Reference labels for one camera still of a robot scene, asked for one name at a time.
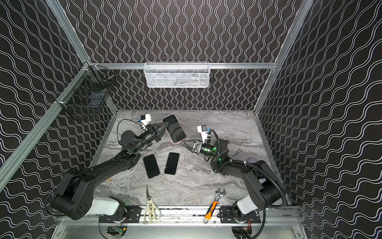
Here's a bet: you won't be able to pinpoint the phone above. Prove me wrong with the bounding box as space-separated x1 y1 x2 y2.
162 114 187 144

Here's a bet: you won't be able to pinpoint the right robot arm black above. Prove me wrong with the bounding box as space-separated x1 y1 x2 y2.
181 139 287 217

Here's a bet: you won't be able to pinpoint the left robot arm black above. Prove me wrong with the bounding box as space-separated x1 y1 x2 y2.
50 122 169 222

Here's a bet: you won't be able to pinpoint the black smartphone green case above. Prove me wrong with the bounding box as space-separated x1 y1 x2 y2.
164 152 180 175

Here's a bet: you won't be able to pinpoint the black smartphone left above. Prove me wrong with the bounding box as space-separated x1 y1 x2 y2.
143 154 160 179

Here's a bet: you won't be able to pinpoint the purple round object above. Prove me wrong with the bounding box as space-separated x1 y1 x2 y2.
247 157 258 163

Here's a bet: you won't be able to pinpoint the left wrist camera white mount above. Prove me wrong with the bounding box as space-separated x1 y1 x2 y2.
137 114 151 131

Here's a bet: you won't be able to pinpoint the white wire mesh basket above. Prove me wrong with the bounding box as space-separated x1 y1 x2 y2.
143 62 210 88

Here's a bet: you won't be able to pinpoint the orange handled adjustable wrench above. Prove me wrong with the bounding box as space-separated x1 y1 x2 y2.
204 188 226 224

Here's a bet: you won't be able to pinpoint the black wire basket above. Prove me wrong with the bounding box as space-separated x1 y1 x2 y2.
61 65 117 121

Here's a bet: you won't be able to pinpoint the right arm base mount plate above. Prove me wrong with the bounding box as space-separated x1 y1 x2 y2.
217 206 261 224

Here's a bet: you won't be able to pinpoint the beige handled scissors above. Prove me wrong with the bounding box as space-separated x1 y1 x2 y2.
143 185 162 224

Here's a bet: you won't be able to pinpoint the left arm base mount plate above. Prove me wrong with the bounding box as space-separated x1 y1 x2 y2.
99 206 142 224

